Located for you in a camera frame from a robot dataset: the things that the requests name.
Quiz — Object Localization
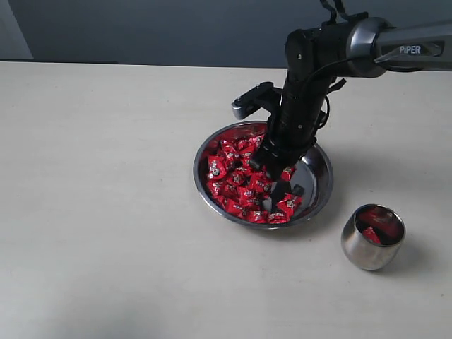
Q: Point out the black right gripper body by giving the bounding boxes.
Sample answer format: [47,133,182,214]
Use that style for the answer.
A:
[261,109,327,166]

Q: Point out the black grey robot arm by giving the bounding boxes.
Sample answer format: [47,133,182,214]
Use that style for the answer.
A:
[250,1,451,180]

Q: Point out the round steel plate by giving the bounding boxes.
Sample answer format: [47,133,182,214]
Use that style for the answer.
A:
[193,121,334,230]

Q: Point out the stainless steel cup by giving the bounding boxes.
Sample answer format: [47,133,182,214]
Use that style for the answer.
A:
[341,204,406,270]

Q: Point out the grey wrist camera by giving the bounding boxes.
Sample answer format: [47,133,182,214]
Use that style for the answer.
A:
[231,81,283,120]

